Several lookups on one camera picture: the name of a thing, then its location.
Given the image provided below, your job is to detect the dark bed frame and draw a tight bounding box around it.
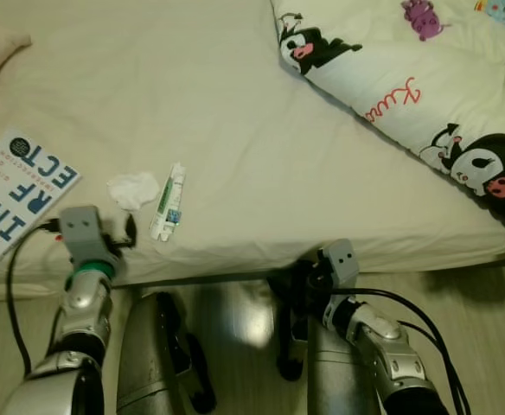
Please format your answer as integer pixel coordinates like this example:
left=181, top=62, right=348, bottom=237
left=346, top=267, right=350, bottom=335
left=114, top=253, right=505, bottom=288

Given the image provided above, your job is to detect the silver robot left leg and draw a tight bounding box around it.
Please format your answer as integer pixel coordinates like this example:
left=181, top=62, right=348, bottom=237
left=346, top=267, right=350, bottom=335
left=117, top=290, right=217, bottom=415

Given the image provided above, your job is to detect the white cartoon print duvet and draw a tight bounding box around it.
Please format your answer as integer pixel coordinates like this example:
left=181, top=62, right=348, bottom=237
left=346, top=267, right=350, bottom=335
left=270, top=0, right=505, bottom=234

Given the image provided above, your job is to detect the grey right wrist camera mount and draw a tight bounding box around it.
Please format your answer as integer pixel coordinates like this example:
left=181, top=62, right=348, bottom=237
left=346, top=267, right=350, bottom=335
left=317, top=239, right=360, bottom=291

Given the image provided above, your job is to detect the silver robot leg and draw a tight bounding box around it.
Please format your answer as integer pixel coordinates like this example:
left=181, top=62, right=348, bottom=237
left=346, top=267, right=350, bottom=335
left=117, top=290, right=217, bottom=415
left=274, top=294, right=383, bottom=415

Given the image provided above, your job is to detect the silver robot right leg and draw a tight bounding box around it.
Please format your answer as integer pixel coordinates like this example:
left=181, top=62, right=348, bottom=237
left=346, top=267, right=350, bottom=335
left=274, top=294, right=383, bottom=415

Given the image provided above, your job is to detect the white tissue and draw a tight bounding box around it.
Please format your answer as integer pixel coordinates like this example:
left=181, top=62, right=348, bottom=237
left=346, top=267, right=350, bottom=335
left=105, top=171, right=161, bottom=213

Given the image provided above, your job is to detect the white book blue lettering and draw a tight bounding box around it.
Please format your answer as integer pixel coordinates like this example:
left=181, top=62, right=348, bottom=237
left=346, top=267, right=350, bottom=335
left=0, top=130, right=82, bottom=262

